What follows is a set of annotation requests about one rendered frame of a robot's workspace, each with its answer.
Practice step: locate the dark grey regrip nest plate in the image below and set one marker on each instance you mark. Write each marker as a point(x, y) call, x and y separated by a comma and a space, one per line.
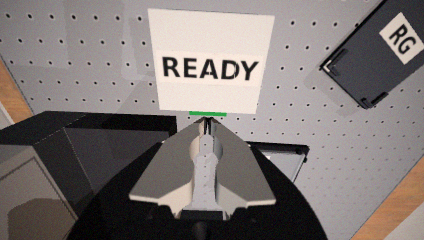
point(385, 49)

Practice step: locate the grey rectangular panel with label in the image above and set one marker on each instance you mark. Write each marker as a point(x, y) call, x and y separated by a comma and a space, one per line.
point(288, 162)

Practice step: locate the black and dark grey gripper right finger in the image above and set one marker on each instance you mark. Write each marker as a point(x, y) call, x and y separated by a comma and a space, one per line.
point(245, 177)

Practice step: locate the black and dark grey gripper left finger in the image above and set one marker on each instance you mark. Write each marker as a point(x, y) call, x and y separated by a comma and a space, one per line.
point(164, 174)

